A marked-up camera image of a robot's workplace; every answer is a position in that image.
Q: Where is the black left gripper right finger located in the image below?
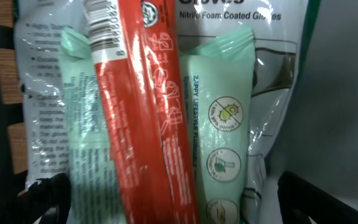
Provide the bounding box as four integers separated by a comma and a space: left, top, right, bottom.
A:
277, 171, 358, 224

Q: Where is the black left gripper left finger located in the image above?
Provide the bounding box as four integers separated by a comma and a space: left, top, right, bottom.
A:
0, 173, 71, 224

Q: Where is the mint green wipes packet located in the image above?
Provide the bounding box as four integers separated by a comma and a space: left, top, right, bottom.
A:
60, 26, 255, 223

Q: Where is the red sachet stick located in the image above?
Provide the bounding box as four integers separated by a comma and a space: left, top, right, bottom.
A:
83, 1, 200, 223

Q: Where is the green white gloves packet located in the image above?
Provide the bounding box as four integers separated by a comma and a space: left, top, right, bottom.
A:
14, 0, 319, 223

